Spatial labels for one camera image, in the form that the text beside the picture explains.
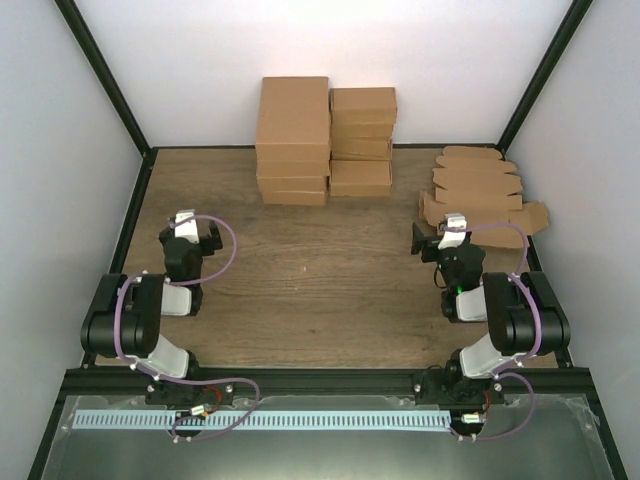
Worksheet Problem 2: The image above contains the large cardboard box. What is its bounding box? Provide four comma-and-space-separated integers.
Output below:
255, 76, 331, 162

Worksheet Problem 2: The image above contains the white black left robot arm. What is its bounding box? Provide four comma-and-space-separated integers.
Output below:
80, 211, 223, 404

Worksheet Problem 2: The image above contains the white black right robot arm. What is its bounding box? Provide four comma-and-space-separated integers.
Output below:
411, 215, 571, 403

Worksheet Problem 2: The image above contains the top left stacked cardboard box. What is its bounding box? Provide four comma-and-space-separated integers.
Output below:
256, 160, 330, 178

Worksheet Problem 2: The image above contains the front right folded cardboard box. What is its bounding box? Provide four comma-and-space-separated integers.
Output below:
329, 160, 393, 197

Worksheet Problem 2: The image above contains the top right stacked cardboard box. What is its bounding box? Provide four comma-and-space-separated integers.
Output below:
330, 87, 398, 125

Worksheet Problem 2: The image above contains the pile of flat cardboard blanks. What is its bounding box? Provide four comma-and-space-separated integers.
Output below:
433, 146, 523, 196

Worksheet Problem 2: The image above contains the top flat cardboard blank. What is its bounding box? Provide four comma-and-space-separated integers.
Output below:
419, 191, 549, 249

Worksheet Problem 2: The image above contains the clear plastic sheet cover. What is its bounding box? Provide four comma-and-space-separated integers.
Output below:
42, 395, 612, 479

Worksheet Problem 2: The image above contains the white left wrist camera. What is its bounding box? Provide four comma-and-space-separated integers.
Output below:
169, 209, 199, 244

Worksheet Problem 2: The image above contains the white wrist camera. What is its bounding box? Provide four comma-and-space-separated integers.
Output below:
169, 209, 199, 244
438, 213, 467, 250

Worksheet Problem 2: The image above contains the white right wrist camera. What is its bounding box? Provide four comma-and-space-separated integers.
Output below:
438, 213, 467, 250

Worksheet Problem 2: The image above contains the purple base loop cable left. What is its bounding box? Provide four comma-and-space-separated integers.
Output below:
170, 377, 262, 444

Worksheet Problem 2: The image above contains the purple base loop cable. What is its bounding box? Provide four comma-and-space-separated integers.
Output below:
170, 377, 262, 444
455, 371, 536, 443

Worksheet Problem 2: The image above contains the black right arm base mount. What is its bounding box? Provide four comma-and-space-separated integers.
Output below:
411, 365, 503, 408

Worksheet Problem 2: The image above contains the purple base loop cable right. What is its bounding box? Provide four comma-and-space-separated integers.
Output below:
455, 371, 536, 443

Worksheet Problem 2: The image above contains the black aluminium front rail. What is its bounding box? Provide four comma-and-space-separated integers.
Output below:
60, 366, 595, 396

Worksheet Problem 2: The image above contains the light blue slotted cable duct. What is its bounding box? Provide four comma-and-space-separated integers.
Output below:
72, 410, 451, 432

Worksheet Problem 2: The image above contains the black left frame post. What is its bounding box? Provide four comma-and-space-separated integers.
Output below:
54, 0, 151, 158

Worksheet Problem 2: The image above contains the black frame post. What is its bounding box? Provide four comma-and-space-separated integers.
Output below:
54, 0, 151, 158
496, 0, 593, 153

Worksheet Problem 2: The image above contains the black right frame post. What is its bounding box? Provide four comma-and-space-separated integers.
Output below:
496, 0, 593, 153

